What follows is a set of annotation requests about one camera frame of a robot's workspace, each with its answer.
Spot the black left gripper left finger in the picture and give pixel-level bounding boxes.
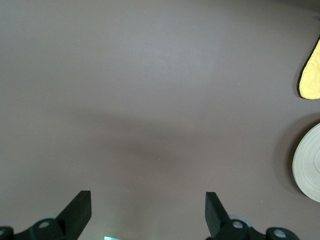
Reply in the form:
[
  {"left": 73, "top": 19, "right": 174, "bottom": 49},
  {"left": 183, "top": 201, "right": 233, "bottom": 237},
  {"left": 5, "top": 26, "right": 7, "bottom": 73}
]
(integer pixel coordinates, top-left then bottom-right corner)
[{"left": 0, "top": 190, "right": 92, "bottom": 240}]

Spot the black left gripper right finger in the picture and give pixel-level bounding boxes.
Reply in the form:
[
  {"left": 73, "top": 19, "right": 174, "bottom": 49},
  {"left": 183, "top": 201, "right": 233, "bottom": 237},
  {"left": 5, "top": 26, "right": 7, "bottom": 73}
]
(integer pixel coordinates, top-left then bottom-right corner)
[{"left": 205, "top": 191, "right": 301, "bottom": 240}]

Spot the round wooden plate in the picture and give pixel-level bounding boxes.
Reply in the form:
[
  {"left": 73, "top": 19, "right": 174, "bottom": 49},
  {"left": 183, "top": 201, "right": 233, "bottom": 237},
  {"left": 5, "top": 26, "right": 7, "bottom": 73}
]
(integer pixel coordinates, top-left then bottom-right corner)
[{"left": 292, "top": 122, "right": 320, "bottom": 203}]

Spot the yellow quilted oven mitt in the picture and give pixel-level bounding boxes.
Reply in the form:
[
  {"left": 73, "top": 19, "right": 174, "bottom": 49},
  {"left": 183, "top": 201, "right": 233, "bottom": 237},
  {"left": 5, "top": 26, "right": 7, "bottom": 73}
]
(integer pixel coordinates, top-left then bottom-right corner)
[{"left": 296, "top": 34, "right": 320, "bottom": 100}]

